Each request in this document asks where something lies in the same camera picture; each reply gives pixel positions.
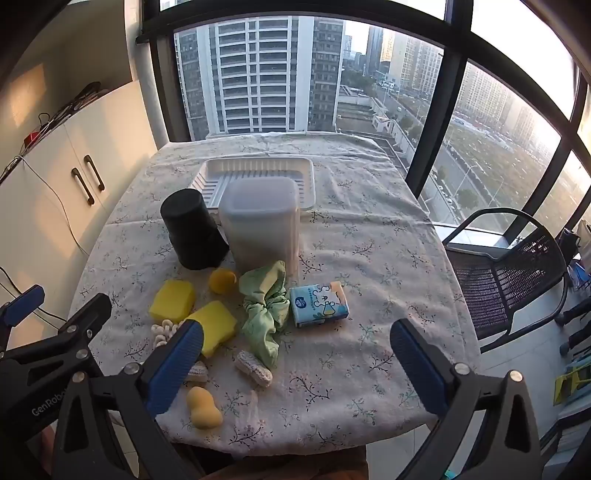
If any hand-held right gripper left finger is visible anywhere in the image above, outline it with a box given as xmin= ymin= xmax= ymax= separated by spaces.
xmin=53 ymin=318 xmax=205 ymax=480

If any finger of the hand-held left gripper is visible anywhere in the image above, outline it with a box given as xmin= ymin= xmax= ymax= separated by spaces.
xmin=0 ymin=293 xmax=113 ymax=393
xmin=0 ymin=285 xmax=45 ymax=354

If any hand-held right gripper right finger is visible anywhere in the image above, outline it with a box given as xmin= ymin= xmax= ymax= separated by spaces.
xmin=390 ymin=318 xmax=543 ymax=480

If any yellow gourd makeup sponge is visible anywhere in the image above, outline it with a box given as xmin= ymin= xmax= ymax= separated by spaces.
xmin=187 ymin=386 xmax=223 ymax=430

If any cream chenille rope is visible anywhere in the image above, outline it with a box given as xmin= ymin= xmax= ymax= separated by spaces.
xmin=151 ymin=323 xmax=274 ymax=389

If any blue white tissue packet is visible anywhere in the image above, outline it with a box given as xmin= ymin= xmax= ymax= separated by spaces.
xmin=289 ymin=281 xmax=350 ymax=328

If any white plastic tray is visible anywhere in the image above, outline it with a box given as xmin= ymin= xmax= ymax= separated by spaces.
xmin=187 ymin=157 xmax=315 ymax=217

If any round yellow sponge ball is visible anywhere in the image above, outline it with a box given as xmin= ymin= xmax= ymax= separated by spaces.
xmin=209 ymin=269 xmax=238 ymax=295

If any green fabric scrunchie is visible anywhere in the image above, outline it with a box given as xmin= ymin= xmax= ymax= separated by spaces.
xmin=239 ymin=261 xmax=291 ymax=370

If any black mesh chair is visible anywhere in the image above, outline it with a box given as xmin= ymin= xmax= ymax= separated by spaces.
xmin=441 ymin=208 xmax=591 ymax=354

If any floral tablecloth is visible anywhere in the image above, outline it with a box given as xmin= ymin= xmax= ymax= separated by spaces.
xmin=68 ymin=131 xmax=481 ymax=457

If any black cup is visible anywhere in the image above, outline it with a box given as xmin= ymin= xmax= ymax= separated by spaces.
xmin=160 ymin=188 xmax=230 ymax=271

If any translucent plastic container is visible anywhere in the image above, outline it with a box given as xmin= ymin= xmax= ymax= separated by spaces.
xmin=218 ymin=178 xmax=302 ymax=278

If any white cabinet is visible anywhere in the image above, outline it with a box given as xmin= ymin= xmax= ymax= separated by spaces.
xmin=0 ymin=78 xmax=160 ymax=337

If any black cable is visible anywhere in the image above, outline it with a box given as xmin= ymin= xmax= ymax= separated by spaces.
xmin=0 ymin=267 xmax=68 ymax=324

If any white cable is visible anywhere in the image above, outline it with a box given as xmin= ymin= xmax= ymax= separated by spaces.
xmin=0 ymin=156 xmax=89 ymax=256

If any dark cabinet handle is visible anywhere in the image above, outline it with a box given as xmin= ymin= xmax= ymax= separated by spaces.
xmin=71 ymin=168 xmax=95 ymax=206
xmin=84 ymin=155 xmax=106 ymax=192

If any black window frame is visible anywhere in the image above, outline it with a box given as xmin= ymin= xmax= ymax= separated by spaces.
xmin=141 ymin=0 xmax=591 ymax=241

